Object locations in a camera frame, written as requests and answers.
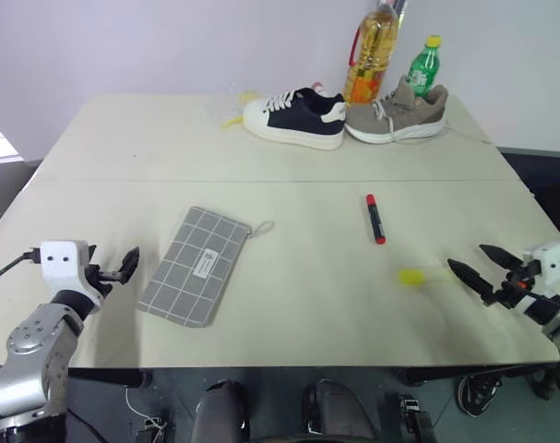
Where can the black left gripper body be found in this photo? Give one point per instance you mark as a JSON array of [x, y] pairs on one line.
[[99, 277]]

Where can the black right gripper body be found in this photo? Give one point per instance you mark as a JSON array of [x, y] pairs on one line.
[[515, 283]]

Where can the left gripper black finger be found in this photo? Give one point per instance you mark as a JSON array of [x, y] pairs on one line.
[[130, 262], [92, 253]]

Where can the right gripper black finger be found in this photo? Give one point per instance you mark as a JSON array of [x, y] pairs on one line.
[[471, 279], [503, 257]]

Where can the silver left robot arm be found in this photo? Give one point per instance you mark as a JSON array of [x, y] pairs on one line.
[[30, 341]]

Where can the grey checked pencil pouch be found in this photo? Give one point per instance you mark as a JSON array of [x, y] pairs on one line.
[[192, 263]]

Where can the yellow capped highlighter pen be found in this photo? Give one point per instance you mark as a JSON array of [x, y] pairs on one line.
[[411, 277]]

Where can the red and black marker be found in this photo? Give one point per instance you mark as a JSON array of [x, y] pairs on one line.
[[375, 219]]

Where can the black shoe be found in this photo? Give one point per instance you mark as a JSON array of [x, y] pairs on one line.
[[478, 394]]

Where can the dark rounded shape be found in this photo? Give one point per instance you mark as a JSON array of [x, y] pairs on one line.
[[339, 410], [219, 410]]

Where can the beige sneaker with white sole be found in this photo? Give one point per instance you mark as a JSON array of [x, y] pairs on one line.
[[399, 115]]

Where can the crumpled clear yellow plastic wrapper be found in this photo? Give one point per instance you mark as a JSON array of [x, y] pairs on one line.
[[247, 97]]

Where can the green soda bottle yellow cap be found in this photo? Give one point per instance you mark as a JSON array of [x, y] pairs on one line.
[[422, 69]]

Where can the black and white sneaker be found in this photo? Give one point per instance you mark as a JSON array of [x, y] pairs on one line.
[[298, 120]]

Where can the small pink white object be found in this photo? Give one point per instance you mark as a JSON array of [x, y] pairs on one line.
[[318, 87]]

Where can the large yellow oil bottle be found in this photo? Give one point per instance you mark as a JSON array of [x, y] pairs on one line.
[[372, 46]]

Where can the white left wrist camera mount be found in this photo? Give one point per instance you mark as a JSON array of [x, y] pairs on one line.
[[60, 267]]

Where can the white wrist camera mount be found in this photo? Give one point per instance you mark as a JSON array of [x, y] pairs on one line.
[[60, 267], [554, 263]]

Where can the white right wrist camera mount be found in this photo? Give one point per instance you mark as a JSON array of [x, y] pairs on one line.
[[554, 263]]

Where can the black table frame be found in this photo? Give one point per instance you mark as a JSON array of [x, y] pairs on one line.
[[122, 377]]

